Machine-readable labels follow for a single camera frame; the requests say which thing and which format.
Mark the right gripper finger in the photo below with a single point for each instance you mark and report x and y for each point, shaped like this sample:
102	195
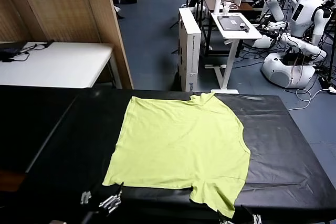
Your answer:
257	220
223	220

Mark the grey closed laptop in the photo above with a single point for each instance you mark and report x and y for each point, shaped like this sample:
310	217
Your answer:
231	22

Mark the tall white cardboard box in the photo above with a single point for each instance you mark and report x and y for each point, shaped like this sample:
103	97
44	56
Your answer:
189	37

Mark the white folding table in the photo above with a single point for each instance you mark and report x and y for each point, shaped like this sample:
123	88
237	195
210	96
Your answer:
65	64

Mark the black side table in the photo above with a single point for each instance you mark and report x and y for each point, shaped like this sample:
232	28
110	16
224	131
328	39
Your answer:
31	119

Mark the small black device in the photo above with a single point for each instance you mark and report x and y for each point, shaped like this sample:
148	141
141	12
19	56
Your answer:
244	26

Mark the brown wooden desk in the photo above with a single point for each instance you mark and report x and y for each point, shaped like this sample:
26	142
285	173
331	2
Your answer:
249	5

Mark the dark flat laptop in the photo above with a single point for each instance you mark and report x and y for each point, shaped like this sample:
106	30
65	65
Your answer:
8	48

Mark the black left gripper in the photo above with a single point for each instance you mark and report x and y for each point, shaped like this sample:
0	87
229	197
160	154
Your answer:
99	217

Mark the white robot mobile base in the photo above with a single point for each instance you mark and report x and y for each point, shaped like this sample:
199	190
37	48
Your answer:
281	69

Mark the white height-adjustable desk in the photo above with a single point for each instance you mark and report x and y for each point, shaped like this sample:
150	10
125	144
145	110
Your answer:
236	33

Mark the black power strip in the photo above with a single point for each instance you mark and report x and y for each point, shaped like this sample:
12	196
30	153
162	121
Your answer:
324	81

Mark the white idle robot arm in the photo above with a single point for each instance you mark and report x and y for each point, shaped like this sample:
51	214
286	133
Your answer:
302	44

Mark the yellow-green t-shirt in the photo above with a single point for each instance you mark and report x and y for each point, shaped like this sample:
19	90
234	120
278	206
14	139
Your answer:
178	142

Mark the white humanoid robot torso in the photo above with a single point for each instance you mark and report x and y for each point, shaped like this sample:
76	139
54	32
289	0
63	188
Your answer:
302	16

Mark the small white container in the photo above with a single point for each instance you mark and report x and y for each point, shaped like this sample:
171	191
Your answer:
225	9

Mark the white water bottle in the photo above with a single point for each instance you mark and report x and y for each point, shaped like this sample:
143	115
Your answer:
217	5

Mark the black plastic table cover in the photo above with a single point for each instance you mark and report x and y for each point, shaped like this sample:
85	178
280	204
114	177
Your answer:
275	142

